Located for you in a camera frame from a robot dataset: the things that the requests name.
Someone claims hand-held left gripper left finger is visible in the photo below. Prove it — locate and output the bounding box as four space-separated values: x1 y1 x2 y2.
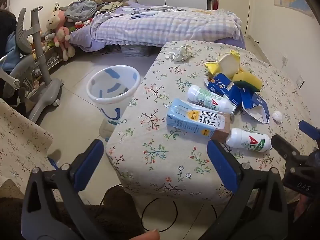
21 139 110 240

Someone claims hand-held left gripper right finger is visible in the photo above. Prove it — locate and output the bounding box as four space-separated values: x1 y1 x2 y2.
207 139 297 240

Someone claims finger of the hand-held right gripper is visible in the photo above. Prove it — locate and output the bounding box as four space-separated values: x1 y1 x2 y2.
271 134 302 165
298 120 320 142

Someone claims white plastic drink bottle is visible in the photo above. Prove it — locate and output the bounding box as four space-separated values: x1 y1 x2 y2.
187 85 237 115
226 127 273 152

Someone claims light blue milk carton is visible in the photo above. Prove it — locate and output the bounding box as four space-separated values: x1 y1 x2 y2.
166 98 232 140

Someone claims yellow green sponge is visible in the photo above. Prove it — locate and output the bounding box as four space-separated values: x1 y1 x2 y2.
231 67 263 92

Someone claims torn blue cardboard box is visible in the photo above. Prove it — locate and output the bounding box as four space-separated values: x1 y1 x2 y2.
204 72 271 124

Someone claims white plastic waste bin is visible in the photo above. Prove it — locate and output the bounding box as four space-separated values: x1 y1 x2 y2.
86 65 141 128

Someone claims person's left hand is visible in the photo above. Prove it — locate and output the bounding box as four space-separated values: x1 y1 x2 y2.
131 229 160 240

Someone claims floral tablecloth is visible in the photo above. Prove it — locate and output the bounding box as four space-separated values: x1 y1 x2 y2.
105 41 320 204

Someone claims floral cloth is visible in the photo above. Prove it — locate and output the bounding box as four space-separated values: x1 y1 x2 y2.
0 97 54 198

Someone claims crushed yellow paper cup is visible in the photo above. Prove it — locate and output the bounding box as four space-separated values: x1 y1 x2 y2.
204 50 241 78

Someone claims low toy shelf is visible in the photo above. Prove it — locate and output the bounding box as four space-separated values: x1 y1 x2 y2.
32 45 63 70

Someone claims crumpled white paper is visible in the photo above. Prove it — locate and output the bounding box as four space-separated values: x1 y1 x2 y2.
167 44 192 62

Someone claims clear underbed storage bag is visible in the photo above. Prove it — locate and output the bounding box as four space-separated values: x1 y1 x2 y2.
120 44 153 58

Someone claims purple bed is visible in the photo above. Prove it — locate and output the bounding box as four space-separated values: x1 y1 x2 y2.
69 0 247 53

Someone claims grey desk chair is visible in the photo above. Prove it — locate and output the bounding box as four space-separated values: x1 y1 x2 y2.
0 5 63 123

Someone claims blue cloth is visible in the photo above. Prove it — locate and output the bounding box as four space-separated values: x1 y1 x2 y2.
5 34 21 72

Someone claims pink plush monkey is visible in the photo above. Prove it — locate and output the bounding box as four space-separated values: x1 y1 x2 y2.
46 2 75 62

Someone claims red plush toy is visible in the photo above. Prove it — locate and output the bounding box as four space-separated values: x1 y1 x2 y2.
74 20 91 31

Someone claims checked purple blanket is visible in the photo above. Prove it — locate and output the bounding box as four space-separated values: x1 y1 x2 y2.
90 7 243 48

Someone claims grey blue backpack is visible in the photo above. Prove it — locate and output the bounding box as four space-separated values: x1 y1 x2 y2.
64 0 98 22

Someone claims black floor cable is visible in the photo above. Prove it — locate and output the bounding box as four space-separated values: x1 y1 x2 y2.
140 196 218 233

